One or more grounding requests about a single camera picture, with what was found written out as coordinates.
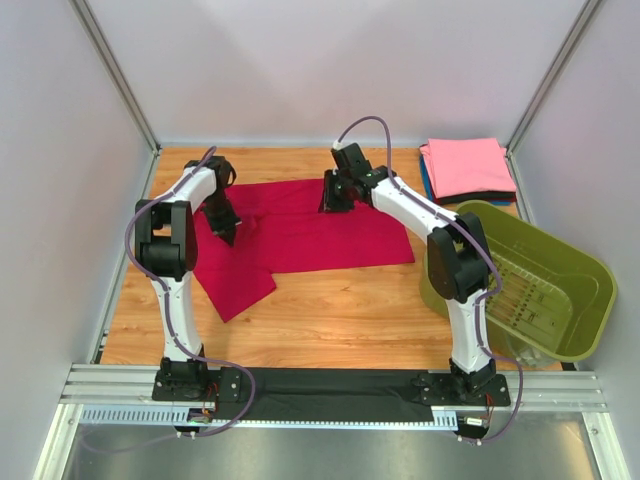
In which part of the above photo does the crimson red t shirt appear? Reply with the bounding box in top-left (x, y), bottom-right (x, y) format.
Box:
top-left (194, 179), bottom-right (415, 322)

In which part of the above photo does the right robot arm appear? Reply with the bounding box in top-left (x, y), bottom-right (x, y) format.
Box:
top-left (320, 141), bottom-right (496, 402)

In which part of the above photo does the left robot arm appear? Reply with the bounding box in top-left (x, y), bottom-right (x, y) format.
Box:
top-left (125, 148), bottom-right (241, 406)

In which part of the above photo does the pink folded t shirt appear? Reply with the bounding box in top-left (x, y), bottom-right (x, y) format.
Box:
top-left (419, 138), bottom-right (517, 200)

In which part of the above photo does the black folded t shirt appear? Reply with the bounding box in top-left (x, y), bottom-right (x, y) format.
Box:
top-left (437, 191), bottom-right (516, 205)

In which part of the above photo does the olive green plastic basket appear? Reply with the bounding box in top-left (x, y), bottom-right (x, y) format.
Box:
top-left (418, 199), bottom-right (619, 366)

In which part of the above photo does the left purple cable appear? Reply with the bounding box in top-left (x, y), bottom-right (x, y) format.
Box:
top-left (79, 145), bottom-right (257, 451)

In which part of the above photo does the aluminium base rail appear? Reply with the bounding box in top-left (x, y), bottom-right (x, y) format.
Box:
top-left (60, 365), bottom-right (607, 431)

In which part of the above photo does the left aluminium frame post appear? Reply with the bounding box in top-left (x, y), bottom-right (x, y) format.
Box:
top-left (69, 0), bottom-right (161, 154)

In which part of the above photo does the aluminium frame post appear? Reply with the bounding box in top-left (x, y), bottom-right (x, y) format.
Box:
top-left (505, 0), bottom-right (606, 154)
top-left (69, 0), bottom-right (161, 154)

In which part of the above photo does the right aluminium frame post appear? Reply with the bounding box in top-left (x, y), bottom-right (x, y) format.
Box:
top-left (505, 0), bottom-right (606, 154)

